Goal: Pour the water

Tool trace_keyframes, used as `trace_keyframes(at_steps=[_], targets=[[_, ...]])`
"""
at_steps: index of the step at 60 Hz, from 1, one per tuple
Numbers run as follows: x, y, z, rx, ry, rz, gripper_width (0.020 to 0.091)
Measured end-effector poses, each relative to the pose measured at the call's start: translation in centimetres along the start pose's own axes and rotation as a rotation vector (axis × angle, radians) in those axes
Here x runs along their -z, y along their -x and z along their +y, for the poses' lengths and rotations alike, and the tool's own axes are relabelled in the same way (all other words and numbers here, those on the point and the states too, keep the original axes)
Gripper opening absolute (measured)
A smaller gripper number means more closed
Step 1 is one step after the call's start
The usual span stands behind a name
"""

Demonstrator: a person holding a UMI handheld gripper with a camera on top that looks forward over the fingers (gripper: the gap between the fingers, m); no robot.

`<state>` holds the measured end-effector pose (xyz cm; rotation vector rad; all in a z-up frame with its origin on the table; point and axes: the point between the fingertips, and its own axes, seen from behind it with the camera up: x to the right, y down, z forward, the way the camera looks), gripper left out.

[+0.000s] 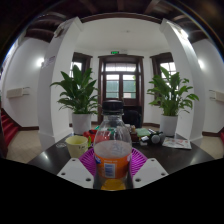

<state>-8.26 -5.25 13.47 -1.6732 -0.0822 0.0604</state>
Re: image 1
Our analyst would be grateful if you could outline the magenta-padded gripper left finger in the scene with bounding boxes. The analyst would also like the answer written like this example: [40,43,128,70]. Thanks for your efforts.
[56,147,98,190]

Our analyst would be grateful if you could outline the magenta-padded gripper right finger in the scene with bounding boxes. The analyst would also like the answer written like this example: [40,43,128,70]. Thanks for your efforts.
[128,147,169,190]

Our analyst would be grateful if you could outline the orange drink bottle black cap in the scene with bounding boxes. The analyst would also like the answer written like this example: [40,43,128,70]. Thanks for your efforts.
[92,99,133,192]

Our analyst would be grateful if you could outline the pale yellow cup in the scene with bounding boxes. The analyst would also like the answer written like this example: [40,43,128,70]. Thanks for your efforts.
[65,135,89,159]

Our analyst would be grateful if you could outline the grey round dumbbells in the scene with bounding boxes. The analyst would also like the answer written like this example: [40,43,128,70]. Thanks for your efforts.
[147,130,167,145]

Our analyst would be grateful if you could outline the red pouch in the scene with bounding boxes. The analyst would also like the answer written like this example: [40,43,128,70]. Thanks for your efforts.
[83,129,99,144]

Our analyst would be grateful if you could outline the printed paper sheet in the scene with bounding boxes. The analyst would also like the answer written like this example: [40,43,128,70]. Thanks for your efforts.
[162,136,193,150]

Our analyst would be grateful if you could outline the brown box of small items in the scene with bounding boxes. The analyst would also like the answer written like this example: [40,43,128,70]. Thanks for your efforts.
[129,124,140,143]

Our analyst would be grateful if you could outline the green folded cloth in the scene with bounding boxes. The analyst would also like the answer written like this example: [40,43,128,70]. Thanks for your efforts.
[134,127,152,138]

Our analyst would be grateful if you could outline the black chair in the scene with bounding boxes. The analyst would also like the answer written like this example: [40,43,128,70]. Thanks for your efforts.
[122,105,144,129]

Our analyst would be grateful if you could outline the leafy plant in white pot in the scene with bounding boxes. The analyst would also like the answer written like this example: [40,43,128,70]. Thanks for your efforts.
[146,66,200,138]
[49,64,100,136]

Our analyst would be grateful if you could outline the dark framed window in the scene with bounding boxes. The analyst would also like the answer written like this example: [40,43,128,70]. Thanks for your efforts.
[149,52,178,81]
[70,52,94,81]

